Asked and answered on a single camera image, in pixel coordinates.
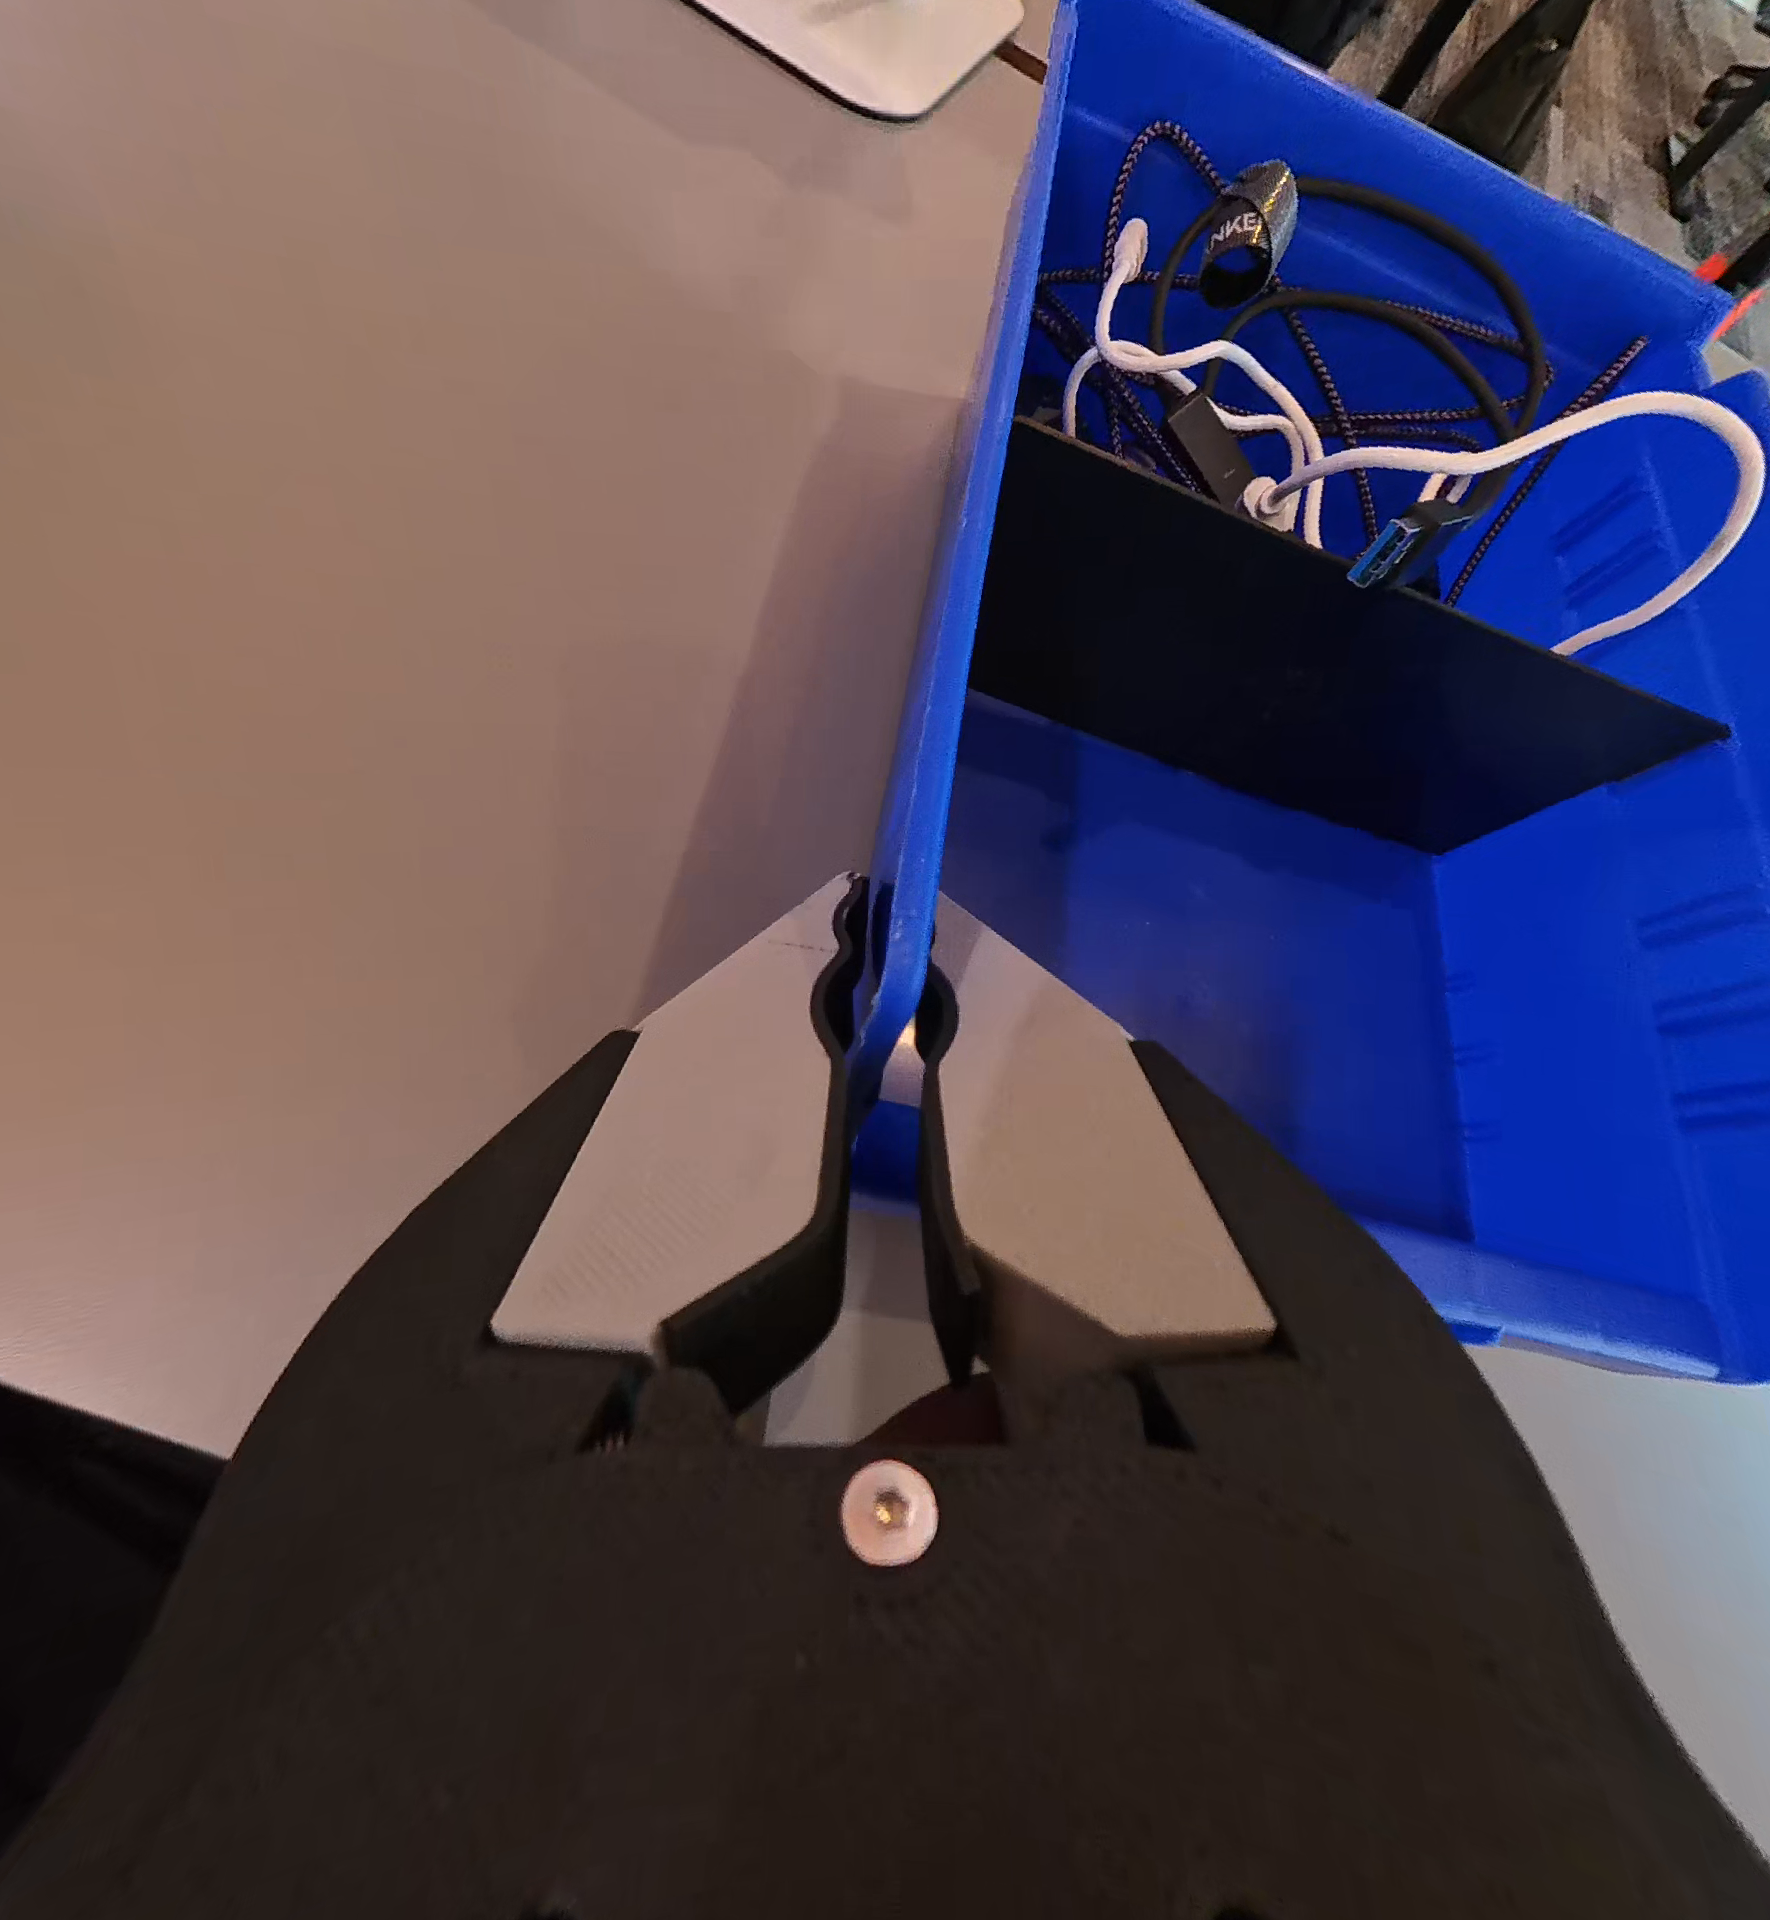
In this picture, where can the black bin divider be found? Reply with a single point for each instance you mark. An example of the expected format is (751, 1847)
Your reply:
(1274, 676)

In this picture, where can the black office chair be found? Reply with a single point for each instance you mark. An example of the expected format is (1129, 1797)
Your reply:
(1761, 104)

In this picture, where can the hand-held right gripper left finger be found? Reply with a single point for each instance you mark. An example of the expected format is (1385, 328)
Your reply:
(660, 1184)

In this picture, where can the black anker usb hub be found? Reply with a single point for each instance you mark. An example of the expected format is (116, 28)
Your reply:
(1260, 224)

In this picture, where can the blue plastic bin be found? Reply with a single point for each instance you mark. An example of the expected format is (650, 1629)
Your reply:
(1574, 1050)

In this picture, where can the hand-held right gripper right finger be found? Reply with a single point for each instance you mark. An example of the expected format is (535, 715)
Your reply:
(1110, 1202)

